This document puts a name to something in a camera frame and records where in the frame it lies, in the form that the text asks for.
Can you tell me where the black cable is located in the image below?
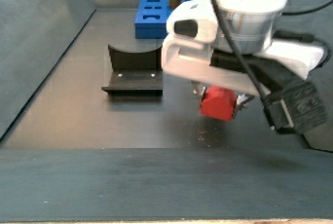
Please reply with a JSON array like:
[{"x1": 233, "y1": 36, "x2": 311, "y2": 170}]
[{"x1": 204, "y1": 0, "x2": 333, "y2": 131}]

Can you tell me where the blue shape-sorter block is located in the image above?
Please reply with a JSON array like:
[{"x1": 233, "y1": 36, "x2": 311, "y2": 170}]
[{"x1": 133, "y1": 0, "x2": 172, "y2": 39}]

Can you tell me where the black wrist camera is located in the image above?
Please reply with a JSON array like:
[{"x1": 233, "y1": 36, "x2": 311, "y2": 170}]
[{"x1": 246, "y1": 56, "x2": 328, "y2": 135}]

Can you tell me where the black curved fixture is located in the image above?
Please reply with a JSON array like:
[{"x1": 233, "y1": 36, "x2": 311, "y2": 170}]
[{"x1": 101, "y1": 46, "x2": 163, "y2": 96}]

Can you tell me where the red three-prong object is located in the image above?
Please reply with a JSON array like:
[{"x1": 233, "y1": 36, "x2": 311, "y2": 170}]
[{"x1": 200, "y1": 86, "x2": 236, "y2": 122}]

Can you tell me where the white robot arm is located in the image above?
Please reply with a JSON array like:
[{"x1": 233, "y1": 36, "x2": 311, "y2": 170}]
[{"x1": 161, "y1": 0, "x2": 324, "y2": 115}]

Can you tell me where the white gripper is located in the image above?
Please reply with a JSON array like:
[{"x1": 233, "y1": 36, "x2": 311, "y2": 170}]
[{"x1": 161, "y1": 0, "x2": 323, "y2": 109}]

